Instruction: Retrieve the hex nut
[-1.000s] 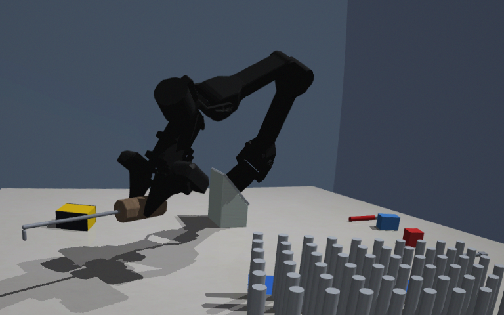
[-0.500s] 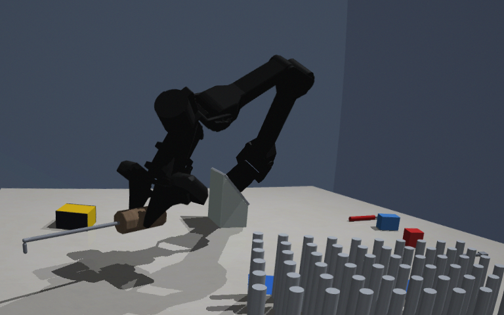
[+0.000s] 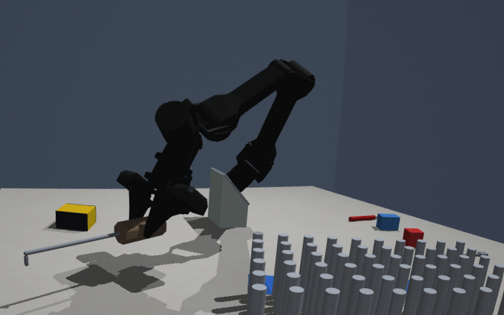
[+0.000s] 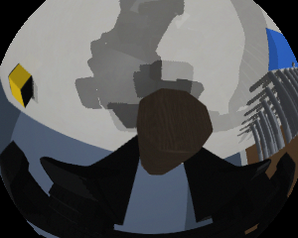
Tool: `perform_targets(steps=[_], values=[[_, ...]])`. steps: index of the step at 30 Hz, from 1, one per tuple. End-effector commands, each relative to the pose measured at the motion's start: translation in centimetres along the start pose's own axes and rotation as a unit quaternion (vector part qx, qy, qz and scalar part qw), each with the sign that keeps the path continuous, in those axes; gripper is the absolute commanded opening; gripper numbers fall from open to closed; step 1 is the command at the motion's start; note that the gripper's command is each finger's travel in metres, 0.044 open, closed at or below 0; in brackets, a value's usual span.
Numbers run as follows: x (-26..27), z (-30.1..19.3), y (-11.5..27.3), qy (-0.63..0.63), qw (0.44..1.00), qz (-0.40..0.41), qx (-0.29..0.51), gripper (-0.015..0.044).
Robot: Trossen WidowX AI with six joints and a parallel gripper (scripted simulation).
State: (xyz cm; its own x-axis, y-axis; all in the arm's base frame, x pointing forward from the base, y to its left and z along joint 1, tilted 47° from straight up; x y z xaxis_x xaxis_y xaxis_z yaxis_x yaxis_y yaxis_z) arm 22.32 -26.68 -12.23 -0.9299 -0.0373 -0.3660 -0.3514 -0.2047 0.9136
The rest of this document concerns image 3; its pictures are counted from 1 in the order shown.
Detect brown-handled hook tool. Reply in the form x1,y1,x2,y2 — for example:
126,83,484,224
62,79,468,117
24,216,167,266

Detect red cylindrical rod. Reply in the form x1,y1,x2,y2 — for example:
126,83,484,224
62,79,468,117
348,215,377,221

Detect blue cube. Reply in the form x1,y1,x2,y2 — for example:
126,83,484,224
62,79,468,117
376,213,400,231

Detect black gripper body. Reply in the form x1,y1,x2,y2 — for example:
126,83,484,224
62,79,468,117
117,148,208,216

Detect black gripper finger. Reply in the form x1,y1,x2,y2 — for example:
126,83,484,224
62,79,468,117
143,194,186,239
127,186,153,220

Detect red cube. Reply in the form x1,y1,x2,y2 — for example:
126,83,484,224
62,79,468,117
403,228,424,247

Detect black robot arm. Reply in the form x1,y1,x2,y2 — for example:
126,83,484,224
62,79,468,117
155,59,315,192

